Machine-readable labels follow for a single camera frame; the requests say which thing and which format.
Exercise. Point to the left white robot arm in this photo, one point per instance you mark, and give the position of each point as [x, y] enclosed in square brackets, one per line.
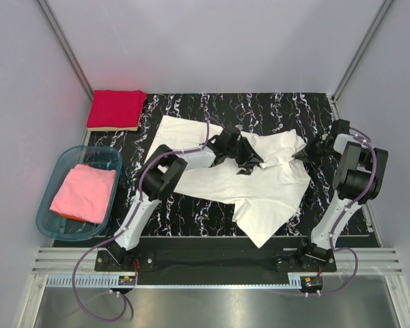
[162, 172]

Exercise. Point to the pink t shirt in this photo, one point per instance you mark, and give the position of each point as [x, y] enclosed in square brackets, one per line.
[85, 193]

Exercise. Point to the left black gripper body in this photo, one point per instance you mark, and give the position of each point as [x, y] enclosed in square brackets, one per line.
[236, 153]

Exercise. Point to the folded beige t shirt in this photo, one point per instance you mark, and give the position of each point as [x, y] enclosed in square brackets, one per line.
[112, 128]

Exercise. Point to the left aluminium frame post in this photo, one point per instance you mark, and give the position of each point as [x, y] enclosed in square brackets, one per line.
[59, 34]

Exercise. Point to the white t shirt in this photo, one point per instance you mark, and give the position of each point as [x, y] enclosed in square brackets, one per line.
[264, 200]

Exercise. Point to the black marble pattern mat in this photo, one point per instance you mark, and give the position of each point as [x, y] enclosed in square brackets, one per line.
[261, 113]

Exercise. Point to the right aluminium frame post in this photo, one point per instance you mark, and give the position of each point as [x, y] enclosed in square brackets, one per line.
[375, 25]

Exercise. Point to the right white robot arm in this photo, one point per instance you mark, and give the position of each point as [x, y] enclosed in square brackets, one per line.
[358, 179]

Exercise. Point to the teal plastic basket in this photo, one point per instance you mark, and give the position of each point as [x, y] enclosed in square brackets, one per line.
[60, 228]

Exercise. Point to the aluminium frame post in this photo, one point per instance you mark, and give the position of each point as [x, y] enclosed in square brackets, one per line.
[375, 25]
[59, 34]

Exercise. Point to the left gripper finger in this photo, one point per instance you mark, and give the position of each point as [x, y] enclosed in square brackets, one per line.
[248, 154]
[246, 169]

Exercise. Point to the grey slotted cable duct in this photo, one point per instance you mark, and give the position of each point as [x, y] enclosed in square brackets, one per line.
[146, 280]

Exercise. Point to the orange garment in basket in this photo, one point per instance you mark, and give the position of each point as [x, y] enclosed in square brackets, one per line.
[71, 217]

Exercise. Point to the folded red t shirt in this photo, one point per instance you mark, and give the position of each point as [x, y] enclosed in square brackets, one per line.
[116, 108]

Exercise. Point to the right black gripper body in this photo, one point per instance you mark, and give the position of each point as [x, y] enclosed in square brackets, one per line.
[321, 149]

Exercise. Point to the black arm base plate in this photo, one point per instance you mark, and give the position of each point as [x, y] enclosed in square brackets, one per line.
[216, 256]

